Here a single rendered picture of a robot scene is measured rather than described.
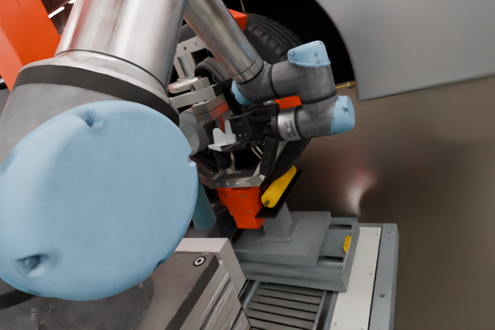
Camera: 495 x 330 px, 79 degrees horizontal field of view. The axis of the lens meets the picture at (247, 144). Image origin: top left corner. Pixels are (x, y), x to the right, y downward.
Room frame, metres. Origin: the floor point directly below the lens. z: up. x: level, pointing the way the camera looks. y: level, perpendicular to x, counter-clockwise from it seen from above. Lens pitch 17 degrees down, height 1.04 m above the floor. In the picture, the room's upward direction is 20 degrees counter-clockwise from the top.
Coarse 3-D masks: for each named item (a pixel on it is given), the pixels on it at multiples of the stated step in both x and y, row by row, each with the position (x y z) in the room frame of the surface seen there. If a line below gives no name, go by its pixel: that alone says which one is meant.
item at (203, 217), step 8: (200, 184) 1.02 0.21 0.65; (200, 192) 1.00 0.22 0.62; (200, 200) 0.99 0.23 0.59; (208, 200) 1.03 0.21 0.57; (200, 208) 0.99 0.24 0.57; (208, 208) 1.01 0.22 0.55; (224, 208) 1.07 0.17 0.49; (192, 216) 1.00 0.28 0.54; (200, 216) 0.99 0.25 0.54; (208, 216) 1.00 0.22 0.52; (216, 216) 1.04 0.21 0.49; (200, 224) 0.99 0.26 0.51; (208, 224) 0.99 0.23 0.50
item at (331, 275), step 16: (336, 224) 1.18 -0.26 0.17; (352, 224) 1.17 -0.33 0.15; (336, 240) 1.11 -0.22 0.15; (352, 240) 1.06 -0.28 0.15; (320, 256) 1.00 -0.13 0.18; (336, 256) 0.98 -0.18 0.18; (352, 256) 1.02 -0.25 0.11; (256, 272) 1.09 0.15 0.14; (272, 272) 1.05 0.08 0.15; (288, 272) 1.00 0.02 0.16; (304, 272) 0.97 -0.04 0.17; (320, 272) 0.96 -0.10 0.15; (336, 272) 0.94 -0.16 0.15; (320, 288) 0.94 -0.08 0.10; (336, 288) 0.90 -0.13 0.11
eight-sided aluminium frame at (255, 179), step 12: (180, 48) 1.03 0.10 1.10; (192, 48) 1.01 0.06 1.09; (204, 48) 1.03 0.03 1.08; (192, 156) 1.18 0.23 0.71; (276, 156) 0.92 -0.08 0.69; (204, 168) 1.15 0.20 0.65; (204, 180) 1.10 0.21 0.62; (216, 180) 1.07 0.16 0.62; (228, 180) 1.04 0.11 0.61; (240, 180) 1.01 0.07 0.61; (252, 180) 0.98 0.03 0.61
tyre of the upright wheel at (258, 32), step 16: (256, 16) 1.14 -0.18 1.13; (192, 32) 1.10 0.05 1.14; (256, 32) 0.98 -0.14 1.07; (272, 32) 1.02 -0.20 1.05; (288, 32) 1.11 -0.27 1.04; (256, 48) 0.98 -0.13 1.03; (272, 48) 0.95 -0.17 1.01; (288, 48) 1.00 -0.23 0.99; (272, 64) 0.96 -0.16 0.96; (288, 144) 0.98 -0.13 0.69; (304, 144) 0.96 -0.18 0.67; (288, 160) 0.99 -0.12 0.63; (272, 176) 1.04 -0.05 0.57
